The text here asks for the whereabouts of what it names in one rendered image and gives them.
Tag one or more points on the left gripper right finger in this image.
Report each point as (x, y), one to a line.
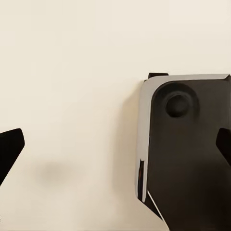
(223, 142)

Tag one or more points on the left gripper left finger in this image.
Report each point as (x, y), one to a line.
(11, 144)

